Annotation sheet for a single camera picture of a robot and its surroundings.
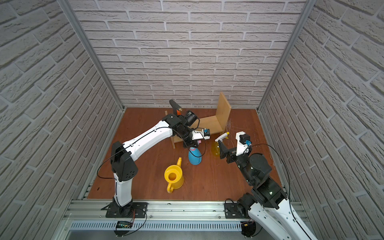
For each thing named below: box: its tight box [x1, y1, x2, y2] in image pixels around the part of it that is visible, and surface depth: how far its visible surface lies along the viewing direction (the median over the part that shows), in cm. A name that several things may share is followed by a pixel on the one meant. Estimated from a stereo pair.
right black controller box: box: [241, 220, 256, 238], surface depth 72 cm
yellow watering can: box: [164, 157, 185, 194], surface depth 76 cm
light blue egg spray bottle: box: [188, 147, 202, 166], surface depth 87 cm
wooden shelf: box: [170, 91, 232, 149], surface depth 72 cm
